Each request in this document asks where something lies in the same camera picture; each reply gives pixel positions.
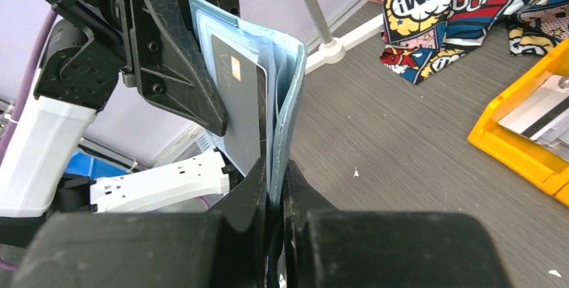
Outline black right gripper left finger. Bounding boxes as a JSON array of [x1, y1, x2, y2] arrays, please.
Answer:
[[11, 158, 266, 287]]

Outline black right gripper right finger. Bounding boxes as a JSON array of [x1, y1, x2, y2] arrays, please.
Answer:
[[283, 161, 511, 287]]

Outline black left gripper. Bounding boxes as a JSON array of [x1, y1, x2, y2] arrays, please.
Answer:
[[45, 0, 227, 136]]

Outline black VIP credit card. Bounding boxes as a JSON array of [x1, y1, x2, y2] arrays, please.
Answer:
[[210, 34, 266, 175]]

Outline blue leather card holder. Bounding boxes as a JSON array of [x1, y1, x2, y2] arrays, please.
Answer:
[[189, 0, 307, 206]]

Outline yellow three-compartment bin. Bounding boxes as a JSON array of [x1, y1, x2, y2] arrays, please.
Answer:
[[468, 40, 568, 205]]

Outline white magnetic stripe card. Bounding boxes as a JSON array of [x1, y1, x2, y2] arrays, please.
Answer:
[[499, 75, 568, 146]]

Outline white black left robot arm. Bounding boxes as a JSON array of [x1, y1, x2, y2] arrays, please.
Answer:
[[1, 0, 240, 248]]

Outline white metal clothes rack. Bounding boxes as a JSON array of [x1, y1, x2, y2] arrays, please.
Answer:
[[303, 0, 384, 74]]

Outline colourful comic print shorts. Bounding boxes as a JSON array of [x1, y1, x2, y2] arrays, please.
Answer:
[[380, 0, 568, 84]]

